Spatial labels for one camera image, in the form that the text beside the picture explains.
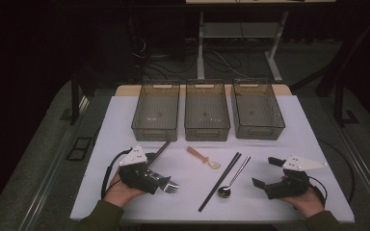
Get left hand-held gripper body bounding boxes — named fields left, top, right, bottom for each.
left=118, top=143, right=162, bottom=195

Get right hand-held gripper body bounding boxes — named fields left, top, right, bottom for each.
left=264, top=154, right=329, bottom=200

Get brown chopstick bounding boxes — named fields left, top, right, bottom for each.
left=145, top=141, right=172, bottom=168

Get wooden-handled fork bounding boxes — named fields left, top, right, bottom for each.
left=162, top=180, right=180, bottom=194

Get metal spoon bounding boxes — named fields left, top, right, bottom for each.
left=217, top=155, right=251, bottom=199

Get black chopstick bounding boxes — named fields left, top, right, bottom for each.
left=198, top=151, right=241, bottom=213
left=199, top=152, right=243, bottom=213

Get smoky transparent plastic bin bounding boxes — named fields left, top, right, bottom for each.
left=183, top=80, right=231, bottom=142
left=230, top=79, right=286, bottom=141
left=130, top=81, right=181, bottom=142

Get person's left hand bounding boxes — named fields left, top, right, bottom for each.
left=103, top=171, right=147, bottom=208

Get person's right hand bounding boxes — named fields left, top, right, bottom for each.
left=278, top=174, right=327, bottom=219

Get white table mat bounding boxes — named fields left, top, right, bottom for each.
left=69, top=93, right=357, bottom=224

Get black metal stand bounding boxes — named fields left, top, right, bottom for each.
left=69, top=64, right=97, bottom=126
left=289, top=13, right=370, bottom=128

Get right hand-held gripper cable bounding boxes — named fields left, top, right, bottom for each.
left=307, top=175, right=330, bottom=207

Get thin black floor cable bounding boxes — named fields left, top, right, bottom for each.
left=315, top=138, right=357, bottom=206

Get metal floor rail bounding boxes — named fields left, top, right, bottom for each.
left=329, top=118, right=370, bottom=224
left=17, top=95, right=92, bottom=231

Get bundle of floor cables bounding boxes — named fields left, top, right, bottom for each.
left=128, top=32, right=271, bottom=82

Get white metal desk frame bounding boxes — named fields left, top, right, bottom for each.
left=196, top=10, right=289, bottom=84

